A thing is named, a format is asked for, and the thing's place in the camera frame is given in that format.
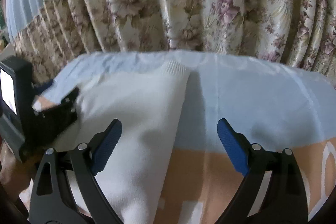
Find white knit sweater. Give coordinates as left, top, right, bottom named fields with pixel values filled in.
left=52, top=60, right=190, bottom=223

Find peach and blue blanket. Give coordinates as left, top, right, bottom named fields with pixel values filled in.
left=41, top=51, right=335, bottom=223

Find floral curtain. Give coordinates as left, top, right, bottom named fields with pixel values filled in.
left=1, top=0, right=335, bottom=83

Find person's left hand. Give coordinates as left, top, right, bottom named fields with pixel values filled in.
left=1, top=144, right=35, bottom=199

